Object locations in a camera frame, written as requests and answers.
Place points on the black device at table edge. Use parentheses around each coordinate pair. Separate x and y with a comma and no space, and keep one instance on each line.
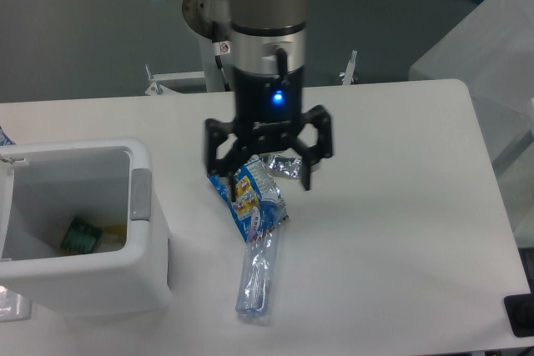
(519,310)

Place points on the blue white object left edge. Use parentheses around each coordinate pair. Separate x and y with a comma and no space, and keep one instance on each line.
(5,140)

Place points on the translucent white box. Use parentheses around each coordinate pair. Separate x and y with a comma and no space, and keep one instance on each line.
(491,52)

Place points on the yellow trash inside bin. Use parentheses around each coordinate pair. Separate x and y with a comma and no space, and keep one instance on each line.
(113,238)

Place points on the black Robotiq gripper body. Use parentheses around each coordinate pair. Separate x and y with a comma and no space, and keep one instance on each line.
(268,114)

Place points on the green packet inside bin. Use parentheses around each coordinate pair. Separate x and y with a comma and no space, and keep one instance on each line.
(81,237)

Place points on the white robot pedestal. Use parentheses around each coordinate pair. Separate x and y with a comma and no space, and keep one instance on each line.
(208,68)

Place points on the white plastic trash can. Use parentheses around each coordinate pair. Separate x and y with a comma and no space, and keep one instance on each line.
(105,182)

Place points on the blue snack wrapper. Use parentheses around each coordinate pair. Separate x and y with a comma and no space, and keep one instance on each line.
(255,181)

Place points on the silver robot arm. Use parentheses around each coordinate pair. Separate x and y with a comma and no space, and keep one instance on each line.
(267,46)

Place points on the crushed clear plastic bottle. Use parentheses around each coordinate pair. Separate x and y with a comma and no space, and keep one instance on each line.
(258,267)

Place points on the clear packet under bin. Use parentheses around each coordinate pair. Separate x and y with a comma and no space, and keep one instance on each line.
(13,306)

